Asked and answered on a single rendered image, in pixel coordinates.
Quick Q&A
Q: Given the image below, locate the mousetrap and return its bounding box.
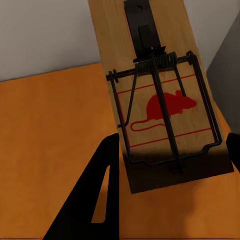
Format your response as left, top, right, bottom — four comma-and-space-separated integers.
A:
88, 0, 235, 194

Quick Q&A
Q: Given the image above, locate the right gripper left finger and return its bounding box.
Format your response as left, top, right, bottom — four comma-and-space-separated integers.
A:
43, 133, 120, 240

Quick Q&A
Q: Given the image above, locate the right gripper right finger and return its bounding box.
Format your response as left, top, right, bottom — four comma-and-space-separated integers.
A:
226, 132, 240, 172

